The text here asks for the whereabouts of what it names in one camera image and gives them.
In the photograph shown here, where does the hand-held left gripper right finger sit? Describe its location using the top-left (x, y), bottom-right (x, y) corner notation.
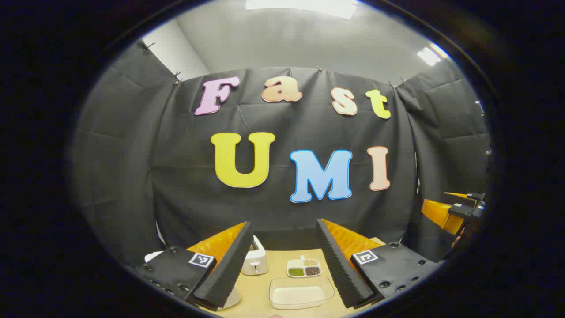
top-left (316, 218), bottom-right (444, 309)

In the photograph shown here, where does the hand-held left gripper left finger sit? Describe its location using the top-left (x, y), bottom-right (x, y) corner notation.
top-left (132, 222), bottom-right (253, 309)

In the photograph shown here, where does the clear plastic tray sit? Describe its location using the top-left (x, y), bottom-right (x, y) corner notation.
top-left (269, 276), bottom-right (336, 310)

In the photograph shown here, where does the white toaster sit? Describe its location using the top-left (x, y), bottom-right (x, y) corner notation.
top-left (241, 235), bottom-right (269, 276)

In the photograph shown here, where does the white divided dish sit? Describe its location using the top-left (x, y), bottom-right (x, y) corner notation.
top-left (286, 255), bottom-right (322, 278)

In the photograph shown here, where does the black backdrop cloth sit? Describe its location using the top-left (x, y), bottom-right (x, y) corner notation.
top-left (71, 40), bottom-right (491, 268)

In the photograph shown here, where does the small ceiling light panel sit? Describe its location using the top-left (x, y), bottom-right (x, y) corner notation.
top-left (417, 43), bottom-right (448, 67)

